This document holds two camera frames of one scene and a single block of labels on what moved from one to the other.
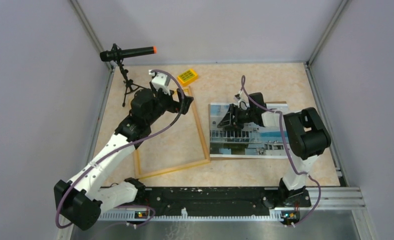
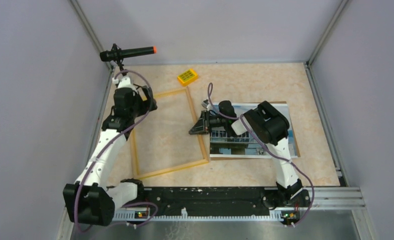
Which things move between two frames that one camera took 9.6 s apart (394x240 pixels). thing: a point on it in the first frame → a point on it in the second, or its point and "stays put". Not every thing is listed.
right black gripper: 228,121 → 203,125
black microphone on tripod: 116,54 stays put
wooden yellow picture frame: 172,169 stays put
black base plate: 222,200 stays put
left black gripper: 183,105 → 148,105
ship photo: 252,141 stays put
